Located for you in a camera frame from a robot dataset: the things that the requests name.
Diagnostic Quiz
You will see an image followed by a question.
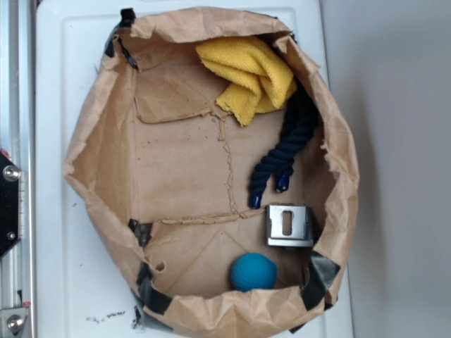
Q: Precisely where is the blue ball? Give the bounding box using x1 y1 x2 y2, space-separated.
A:
230 253 278 292

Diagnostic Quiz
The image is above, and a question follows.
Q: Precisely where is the black mounting plate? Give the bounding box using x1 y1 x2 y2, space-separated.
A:
0 148 21 258

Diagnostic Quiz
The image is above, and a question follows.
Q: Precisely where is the yellow folded cloth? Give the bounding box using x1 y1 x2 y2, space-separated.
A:
195 36 297 126

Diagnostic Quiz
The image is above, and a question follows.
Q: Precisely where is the brown paper bag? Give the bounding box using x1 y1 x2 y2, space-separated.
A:
64 7 359 337

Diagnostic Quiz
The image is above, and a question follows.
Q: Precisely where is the aluminium frame rail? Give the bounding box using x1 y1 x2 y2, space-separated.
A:
1 1 37 337

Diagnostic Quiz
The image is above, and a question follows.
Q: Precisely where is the dark blue twisted rope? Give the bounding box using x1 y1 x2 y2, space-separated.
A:
248 81 320 208

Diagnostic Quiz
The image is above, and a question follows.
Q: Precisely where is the silver metal angle bracket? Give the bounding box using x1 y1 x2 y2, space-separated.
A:
266 205 314 247

